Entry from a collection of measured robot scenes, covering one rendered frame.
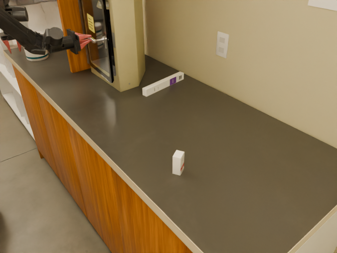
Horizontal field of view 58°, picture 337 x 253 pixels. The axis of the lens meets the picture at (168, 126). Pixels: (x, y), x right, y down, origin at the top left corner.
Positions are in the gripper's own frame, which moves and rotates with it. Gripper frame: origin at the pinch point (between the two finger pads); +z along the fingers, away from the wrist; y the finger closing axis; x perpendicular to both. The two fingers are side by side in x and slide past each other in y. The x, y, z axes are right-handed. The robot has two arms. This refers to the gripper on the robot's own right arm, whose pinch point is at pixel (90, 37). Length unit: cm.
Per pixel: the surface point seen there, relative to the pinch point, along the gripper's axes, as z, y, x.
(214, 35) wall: 50, -1, -32
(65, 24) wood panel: -0.7, 0.6, 25.5
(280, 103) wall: 50, -20, -73
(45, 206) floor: -35, -120, 35
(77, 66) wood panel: 1.8, -22.7, 25.6
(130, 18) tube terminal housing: 15.8, 8.3, -11.5
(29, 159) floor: -28, -120, 93
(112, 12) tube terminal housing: 7.1, 12.1, -10.8
